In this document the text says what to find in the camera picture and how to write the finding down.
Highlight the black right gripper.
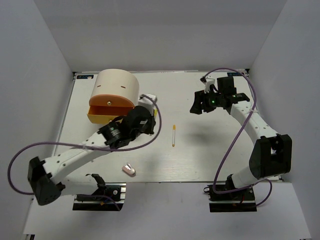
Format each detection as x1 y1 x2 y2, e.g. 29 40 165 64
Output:
190 87 225 115

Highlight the white yellow pen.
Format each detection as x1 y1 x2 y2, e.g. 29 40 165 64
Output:
171 124 176 147
154 109 158 119

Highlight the beige orange drawer container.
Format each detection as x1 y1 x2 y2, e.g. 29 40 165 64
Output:
87 69 140 125

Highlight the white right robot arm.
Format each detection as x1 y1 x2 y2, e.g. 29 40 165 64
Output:
190 76 293 200

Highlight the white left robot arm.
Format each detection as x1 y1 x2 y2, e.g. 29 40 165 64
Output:
27 103 156 206

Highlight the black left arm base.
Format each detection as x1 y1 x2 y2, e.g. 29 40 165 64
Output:
72 173 126 212

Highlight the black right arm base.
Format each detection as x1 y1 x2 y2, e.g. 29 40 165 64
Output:
203 184 257 213

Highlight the blue right corner label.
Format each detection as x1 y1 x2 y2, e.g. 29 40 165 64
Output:
227 72 245 77

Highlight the blue corner label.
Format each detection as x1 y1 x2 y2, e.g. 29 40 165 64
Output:
76 74 94 80
227 72 245 77

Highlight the pink white eraser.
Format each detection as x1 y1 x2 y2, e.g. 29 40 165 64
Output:
121 163 136 177

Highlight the blue left corner label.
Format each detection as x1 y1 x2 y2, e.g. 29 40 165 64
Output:
76 74 94 80

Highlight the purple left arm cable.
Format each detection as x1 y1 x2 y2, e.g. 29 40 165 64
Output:
7 96 163 196

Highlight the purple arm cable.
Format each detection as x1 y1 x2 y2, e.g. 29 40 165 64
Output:
7 96 163 196
203 67 273 206

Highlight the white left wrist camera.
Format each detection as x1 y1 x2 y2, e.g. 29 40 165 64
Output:
138 94 158 113

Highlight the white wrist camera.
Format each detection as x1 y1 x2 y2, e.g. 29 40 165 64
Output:
200 76 216 94
138 94 158 113

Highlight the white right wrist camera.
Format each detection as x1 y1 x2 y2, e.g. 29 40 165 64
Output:
200 76 216 94

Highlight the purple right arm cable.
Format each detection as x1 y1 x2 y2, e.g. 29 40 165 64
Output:
203 67 273 206

